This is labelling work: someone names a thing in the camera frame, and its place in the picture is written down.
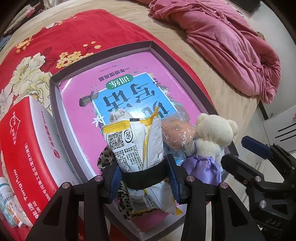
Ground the teddy bear purple dress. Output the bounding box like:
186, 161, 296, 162
182, 113, 238, 186

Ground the leopard print scrunchie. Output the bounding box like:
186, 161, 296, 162
97, 146, 143, 219

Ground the bagged beige round puff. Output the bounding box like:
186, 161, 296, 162
162, 112, 197, 156

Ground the yellow white snack packet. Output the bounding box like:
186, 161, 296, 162
103, 116, 182, 215

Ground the beige bed sheet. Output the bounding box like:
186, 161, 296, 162
1, 1, 258, 144

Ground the white vitamin bottle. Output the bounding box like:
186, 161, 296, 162
1, 177, 23, 227

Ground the red white cardboard box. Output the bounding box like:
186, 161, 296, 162
1, 96, 81, 223

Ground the pink crumpled duvet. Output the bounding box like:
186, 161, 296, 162
141, 1, 281, 104

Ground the red floral blanket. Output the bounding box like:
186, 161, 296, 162
0, 9, 216, 241

